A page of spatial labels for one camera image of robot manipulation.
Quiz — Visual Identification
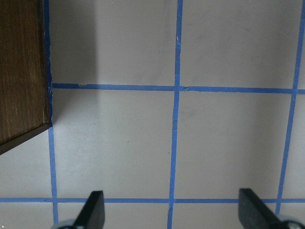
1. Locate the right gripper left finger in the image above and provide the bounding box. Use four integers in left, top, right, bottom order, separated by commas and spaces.
73, 191, 105, 229

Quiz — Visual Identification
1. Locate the dark brown wooden cabinet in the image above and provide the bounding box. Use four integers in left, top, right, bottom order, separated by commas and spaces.
0, 0, 51, 154

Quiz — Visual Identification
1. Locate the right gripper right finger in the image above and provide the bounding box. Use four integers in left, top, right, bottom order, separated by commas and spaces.
238, 188, 281, 229

